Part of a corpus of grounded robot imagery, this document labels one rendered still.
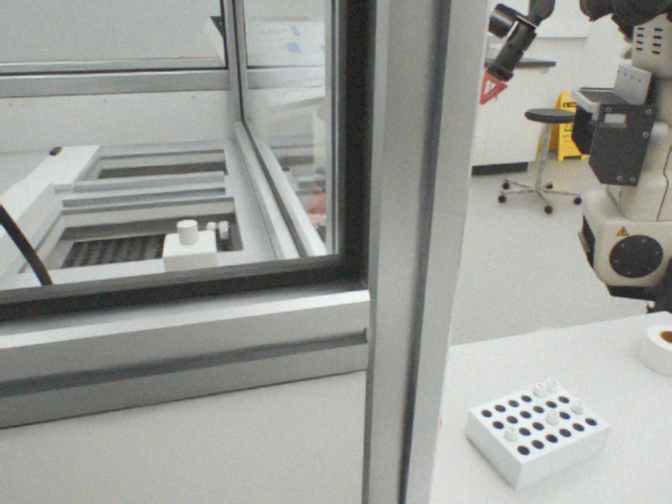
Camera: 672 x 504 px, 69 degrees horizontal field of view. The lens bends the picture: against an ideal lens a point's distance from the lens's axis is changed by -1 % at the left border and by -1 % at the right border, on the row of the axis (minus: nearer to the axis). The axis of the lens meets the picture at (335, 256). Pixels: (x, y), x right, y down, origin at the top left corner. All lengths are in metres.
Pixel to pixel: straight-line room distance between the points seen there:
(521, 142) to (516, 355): 3.77
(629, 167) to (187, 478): 1.04
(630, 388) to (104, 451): 0.65
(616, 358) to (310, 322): 0.65
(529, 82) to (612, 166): 3.26
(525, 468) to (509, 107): 3.89
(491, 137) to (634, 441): 3.75
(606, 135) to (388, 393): 0.95
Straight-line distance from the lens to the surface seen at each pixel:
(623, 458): 0.66
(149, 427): 0.23
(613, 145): 1.14
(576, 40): 5.44
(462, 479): 0.57
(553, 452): 0.58
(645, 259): 1.26
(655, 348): 0.79
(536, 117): 3.63
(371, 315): 0.21
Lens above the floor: 1.19
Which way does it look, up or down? 26 degrees down
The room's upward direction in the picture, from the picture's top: straight up
